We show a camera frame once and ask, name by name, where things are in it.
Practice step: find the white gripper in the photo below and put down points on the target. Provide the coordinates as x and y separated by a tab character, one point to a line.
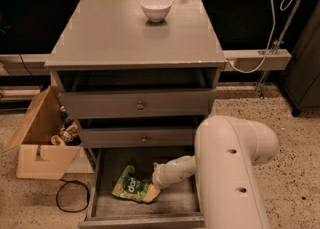
161	178

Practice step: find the open cardboard box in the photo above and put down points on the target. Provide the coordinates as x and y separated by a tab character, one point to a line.
38	158

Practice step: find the grey drawer cabinet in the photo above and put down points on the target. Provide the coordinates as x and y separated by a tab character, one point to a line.
111	46

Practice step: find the dark grey side cabinet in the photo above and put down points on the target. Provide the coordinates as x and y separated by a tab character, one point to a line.
300	82

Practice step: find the metal diagonal pole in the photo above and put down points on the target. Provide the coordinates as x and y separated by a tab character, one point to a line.
272	50

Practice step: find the grey open bottom drawer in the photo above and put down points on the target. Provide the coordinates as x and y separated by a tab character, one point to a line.
177	207

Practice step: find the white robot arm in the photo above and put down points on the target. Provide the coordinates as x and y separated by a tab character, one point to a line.
225	151

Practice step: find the grey top drawer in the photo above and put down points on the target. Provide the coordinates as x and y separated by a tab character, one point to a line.
90	105

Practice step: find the white ceramic bowl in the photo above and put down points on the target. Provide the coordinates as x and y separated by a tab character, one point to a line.
156	10

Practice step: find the green rice chip bag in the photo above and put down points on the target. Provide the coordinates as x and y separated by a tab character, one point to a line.
128	187

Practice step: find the snack items in box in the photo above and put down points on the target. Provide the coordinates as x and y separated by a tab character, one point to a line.
68	134

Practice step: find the grey horizontal wall rail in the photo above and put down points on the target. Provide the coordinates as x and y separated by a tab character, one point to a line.
246	61

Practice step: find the grey middle drawer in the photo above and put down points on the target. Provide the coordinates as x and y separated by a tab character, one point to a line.
137	137

